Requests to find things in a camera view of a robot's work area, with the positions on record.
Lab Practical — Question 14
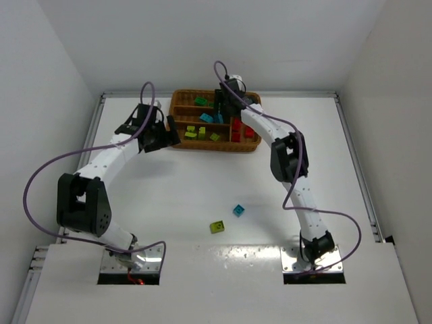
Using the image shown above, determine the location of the red base lego brick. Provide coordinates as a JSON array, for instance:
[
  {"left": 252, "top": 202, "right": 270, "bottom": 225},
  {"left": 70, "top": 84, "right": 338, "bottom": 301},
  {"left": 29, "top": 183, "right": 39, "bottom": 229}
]
[{"left": 232, "top": 117, "right": 242, "bottom": 132}]

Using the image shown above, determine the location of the red rounded lego brick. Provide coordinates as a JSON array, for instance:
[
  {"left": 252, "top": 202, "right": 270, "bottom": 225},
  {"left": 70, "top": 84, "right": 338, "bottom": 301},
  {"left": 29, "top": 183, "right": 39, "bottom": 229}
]
[{"left": 231, "top": 132, "right": 241, "bottom": 142}]

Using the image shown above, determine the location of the lime green lego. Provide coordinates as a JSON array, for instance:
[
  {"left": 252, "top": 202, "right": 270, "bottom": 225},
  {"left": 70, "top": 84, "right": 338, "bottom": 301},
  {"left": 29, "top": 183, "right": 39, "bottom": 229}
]
[{"left": 210, "top": 133, "right": 220, "bottom": 142}]

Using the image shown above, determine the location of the small cyan lego brick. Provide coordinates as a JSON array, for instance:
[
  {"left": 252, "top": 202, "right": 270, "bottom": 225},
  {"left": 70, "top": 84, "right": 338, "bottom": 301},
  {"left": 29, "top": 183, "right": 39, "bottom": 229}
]
[{"left": 233, "top": 205, "right": 245, "bottom": 217}]

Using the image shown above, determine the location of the lime lego brick front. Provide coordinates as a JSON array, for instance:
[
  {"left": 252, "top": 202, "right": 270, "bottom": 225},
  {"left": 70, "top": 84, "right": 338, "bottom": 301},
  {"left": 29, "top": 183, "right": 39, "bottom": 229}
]
[{"left": 209, "top": 221, "right": 225, "bottom": 234}]

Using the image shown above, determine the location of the cyan rounded lego brick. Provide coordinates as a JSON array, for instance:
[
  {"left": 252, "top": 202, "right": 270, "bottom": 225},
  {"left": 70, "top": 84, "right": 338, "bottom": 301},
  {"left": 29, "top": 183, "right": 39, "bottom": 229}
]
[{"left": 199, "top": 113, "right": 214, "bottom": 124}]

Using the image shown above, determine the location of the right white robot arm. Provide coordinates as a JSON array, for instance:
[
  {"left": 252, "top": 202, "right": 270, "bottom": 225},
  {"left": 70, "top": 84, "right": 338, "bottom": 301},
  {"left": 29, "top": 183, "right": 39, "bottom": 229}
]
[{"left": 215, "top": 75, "right": 335, "bottom": 264}]

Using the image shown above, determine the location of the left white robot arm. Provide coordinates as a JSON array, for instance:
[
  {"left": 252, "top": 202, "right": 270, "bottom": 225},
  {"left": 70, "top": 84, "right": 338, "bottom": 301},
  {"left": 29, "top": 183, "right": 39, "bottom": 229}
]
[{"left": 57, "top": 101, "right": 180, "bottom": 256}]

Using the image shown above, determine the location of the brown wicker divided tray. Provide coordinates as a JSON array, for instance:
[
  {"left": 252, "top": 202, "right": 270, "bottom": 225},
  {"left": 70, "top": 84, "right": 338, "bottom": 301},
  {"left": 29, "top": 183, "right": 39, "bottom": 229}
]
[{"left": 169, "top": 89, "right": 261, "bottom": 153}]

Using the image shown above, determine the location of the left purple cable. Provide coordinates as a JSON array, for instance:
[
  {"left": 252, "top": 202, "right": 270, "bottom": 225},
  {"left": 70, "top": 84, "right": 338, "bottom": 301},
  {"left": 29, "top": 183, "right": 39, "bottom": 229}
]
[{"left": 22, "top": 81, "right": 167, "bottom": 267}]

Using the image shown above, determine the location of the purple cable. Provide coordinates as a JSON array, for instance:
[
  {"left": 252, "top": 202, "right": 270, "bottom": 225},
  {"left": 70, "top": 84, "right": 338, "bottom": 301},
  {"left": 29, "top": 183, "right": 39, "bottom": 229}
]
[
  {"left": 213, "top": 60, "right": 362, "bottom": 278},
  {"left": 22, "top": 81, "right": 167, "bottom": 267}
]

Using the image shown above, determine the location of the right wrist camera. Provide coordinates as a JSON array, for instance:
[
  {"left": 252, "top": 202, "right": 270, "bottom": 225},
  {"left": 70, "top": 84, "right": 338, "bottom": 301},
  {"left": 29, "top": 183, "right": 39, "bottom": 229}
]
[{"left": 229, "top": 74, "right": 243, "bottom": 82}]

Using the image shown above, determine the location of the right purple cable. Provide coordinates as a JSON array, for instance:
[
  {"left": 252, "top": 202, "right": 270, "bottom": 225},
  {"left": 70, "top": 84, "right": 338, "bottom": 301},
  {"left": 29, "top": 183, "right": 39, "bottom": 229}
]
[{"left": 213, "top": 60, "right": 362, "bottom": 278}]

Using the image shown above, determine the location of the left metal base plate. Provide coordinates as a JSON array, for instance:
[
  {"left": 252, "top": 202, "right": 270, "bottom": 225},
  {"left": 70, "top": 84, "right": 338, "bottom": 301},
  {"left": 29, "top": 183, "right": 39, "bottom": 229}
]
[{"left": 100, "top": 245, "right": 164, "bottom": 274}]

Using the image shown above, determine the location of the metal base plate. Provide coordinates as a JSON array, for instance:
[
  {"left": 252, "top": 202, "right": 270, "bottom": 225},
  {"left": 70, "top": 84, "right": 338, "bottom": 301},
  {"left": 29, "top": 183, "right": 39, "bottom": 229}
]
[
  {"left": 280, "top": 245, "right": 344, "bottom": 273},
  {"left": 100, "top": 245, "right": 164, "bottom": 274}
]

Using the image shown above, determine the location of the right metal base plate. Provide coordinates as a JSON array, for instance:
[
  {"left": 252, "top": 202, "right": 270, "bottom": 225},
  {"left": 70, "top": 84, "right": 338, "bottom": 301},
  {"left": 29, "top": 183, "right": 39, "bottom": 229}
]
[{"left": 280, "top": 245, "right": 344, "bottom": 273}]

